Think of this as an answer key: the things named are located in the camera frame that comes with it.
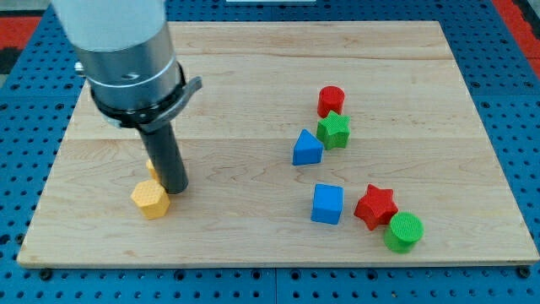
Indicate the green star block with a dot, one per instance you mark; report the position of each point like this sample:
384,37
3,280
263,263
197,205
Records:
333,131

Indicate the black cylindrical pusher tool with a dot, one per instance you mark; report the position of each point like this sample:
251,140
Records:
165,156

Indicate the blue cube block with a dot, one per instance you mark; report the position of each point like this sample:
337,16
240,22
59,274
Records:
327,204

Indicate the light wooden board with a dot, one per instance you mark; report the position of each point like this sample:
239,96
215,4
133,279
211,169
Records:
413,128

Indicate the blue triangle block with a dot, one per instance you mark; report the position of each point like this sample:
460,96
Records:
307,150

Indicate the yellow block behind pusher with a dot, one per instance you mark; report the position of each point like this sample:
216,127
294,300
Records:
151,170

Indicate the red star block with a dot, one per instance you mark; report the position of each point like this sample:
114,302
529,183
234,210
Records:
376,207

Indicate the red cylinder block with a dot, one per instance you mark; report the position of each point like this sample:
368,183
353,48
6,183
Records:
331,98

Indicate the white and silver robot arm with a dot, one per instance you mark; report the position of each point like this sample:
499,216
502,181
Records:
126,54

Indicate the green cylinder block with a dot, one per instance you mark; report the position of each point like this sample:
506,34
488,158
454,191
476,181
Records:
404,230

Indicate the yellow hexagon block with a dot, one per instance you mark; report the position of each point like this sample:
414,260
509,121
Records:
151,199

